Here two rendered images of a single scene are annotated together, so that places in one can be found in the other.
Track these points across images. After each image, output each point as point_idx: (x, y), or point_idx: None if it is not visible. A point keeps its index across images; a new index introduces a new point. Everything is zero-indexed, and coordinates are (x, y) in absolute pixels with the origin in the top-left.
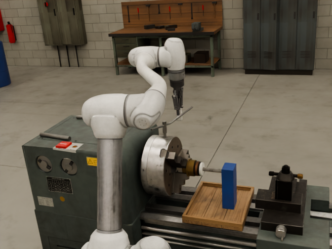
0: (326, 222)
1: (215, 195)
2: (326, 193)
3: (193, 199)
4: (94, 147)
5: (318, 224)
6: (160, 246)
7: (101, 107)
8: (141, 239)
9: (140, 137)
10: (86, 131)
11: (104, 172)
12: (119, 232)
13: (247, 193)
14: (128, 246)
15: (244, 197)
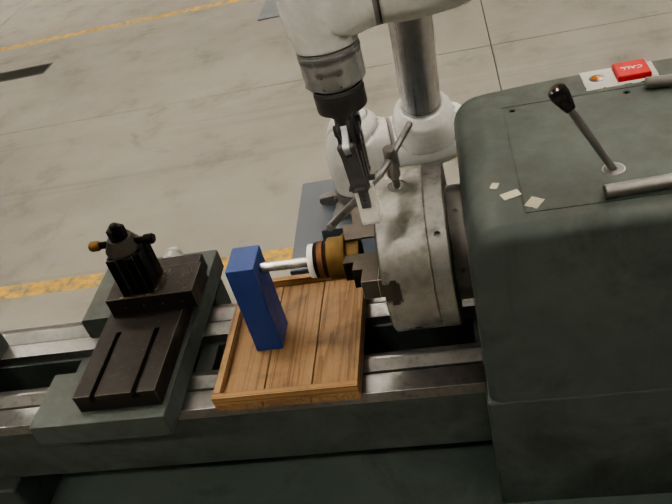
0: (88, 316)
1: (310, 358)
2: (46, 400)
3: (355, 312)
4: (541, 91)
5: (103, 307)
6: None
7: None
8: (367, 114)
9: (467, 165)
10: (650, 124)
11: None
12: (400, 103)
13: (232, 387)
14: (390, 123)
15: (238, 371)
